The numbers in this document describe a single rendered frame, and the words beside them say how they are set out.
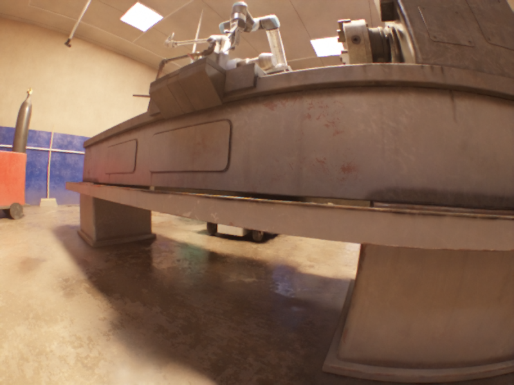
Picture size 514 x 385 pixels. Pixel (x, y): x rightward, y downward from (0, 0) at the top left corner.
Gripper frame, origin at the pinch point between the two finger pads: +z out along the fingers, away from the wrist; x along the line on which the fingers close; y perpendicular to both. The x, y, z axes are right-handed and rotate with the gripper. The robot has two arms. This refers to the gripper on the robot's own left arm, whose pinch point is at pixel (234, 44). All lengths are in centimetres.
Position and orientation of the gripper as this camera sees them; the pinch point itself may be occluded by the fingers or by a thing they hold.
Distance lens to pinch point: 126.5
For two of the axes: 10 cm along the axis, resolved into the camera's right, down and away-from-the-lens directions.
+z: -0.5, 10.0, 0.2
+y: -8.7, -0.3, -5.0
